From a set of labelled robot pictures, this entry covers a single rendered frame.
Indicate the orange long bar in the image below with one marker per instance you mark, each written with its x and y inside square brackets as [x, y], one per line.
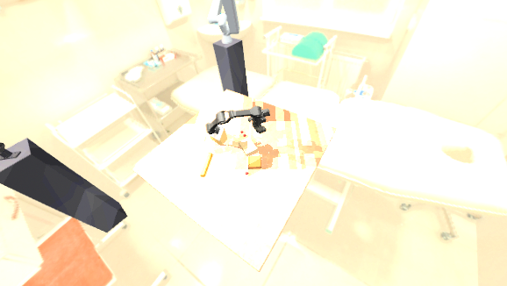
[206, 165]

